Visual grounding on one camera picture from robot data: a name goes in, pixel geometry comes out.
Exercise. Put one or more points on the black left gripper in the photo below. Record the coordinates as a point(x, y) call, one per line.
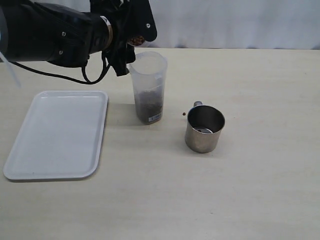
point(128, 19)

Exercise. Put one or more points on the steel mug with kibble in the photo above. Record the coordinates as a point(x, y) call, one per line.
point(136, 41)

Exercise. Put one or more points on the clear plastic tall container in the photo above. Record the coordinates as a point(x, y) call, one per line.
point(148, 73)

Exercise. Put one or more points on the white plastic tray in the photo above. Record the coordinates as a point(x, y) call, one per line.
point(60, 138)

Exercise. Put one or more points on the white curtain backdrop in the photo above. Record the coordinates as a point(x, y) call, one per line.
point(236, 24)

